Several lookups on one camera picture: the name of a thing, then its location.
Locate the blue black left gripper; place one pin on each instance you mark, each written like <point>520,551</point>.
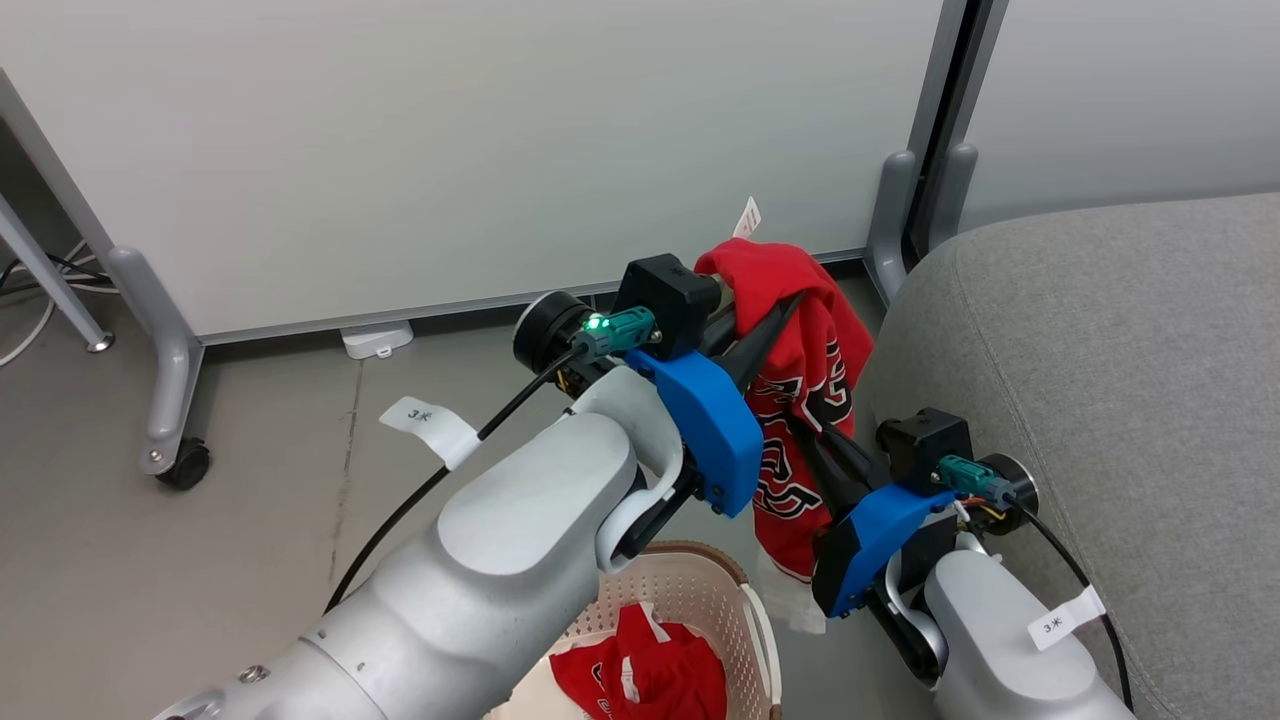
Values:
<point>715,430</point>

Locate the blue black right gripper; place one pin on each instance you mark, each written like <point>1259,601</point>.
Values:
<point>870,530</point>

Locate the red printed basketball jersey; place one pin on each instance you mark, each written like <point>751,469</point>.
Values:
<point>800,350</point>

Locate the red garment with white trim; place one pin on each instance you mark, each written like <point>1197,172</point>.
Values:
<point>660,670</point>

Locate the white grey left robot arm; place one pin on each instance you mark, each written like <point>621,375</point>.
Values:
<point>500,560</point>

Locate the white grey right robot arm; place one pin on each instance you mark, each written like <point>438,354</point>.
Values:
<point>1000,640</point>

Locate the cream perforated laundry basket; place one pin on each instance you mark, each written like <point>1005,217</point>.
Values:
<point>700,600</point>

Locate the grey fabric sofa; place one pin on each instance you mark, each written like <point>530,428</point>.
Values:
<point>1120,380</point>

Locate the wide white partition panel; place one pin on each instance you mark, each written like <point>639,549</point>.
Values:
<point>450,150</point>

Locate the white power adapter box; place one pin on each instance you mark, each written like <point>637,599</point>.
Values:
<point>378,338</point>

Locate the narrow white partition panel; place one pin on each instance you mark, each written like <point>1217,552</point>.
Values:
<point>1120,100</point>

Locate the black caster wheel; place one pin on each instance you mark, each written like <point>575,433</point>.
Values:
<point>187,465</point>

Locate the grey metal table leg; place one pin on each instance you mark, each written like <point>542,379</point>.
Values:
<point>55,285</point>

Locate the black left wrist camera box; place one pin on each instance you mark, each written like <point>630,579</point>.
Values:
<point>665,295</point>

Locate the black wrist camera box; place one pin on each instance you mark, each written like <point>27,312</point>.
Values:
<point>925,440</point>
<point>665,295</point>

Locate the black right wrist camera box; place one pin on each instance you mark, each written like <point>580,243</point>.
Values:
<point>925,440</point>

